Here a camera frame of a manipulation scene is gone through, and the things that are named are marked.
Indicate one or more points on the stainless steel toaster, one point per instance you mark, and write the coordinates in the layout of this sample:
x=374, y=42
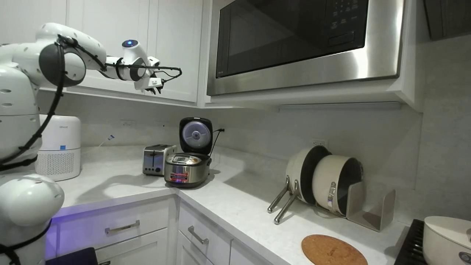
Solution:
x=154, y=160

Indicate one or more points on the white drawer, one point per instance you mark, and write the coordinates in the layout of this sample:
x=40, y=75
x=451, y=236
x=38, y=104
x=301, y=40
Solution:
x=217, y=235
x=88, y=228

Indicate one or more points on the cream saute pan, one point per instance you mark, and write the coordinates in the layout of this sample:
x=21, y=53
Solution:
x=327, y=184

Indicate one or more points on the black rice cooker lid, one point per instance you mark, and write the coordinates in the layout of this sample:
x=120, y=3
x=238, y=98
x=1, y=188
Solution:
x=195, y=135

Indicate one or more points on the silver rice cooker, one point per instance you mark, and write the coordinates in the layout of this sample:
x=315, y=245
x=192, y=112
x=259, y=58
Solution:
x=186, y=171

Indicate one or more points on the beige pan rack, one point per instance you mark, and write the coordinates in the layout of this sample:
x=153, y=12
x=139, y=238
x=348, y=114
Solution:
x=371, y=209

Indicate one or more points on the white wall cabinet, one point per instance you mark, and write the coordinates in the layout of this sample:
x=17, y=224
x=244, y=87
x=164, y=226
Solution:
x=173, y=44

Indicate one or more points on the white air purifier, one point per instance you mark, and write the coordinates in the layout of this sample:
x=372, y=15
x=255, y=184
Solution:
x=60, y=147

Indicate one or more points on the dark range hood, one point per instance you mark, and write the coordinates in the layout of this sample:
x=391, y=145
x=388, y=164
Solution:
x=449, y=16

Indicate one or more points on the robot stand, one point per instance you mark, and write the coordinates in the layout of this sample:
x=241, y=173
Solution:
x=73, y=257

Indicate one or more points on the wall socket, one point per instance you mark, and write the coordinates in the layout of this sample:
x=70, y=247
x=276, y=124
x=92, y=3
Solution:
x=318, y=142
x=127, y=123

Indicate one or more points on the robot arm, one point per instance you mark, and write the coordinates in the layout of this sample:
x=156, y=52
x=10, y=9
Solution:
x=22, y=92

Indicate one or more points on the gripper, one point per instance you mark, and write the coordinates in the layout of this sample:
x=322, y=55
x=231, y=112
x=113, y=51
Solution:
x=152, y=89

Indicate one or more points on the stainless steel microwave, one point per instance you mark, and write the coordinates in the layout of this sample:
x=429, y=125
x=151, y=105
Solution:
x=294, y=33

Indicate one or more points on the cream pot with lid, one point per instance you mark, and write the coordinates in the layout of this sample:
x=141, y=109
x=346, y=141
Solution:
x=445, y=239

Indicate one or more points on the cream frying pan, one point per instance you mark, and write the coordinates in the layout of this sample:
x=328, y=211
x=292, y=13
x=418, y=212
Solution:
x=294, y=173

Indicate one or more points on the round cork trivet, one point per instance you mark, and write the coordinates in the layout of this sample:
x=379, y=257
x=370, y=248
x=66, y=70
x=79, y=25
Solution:
x=331, y=252

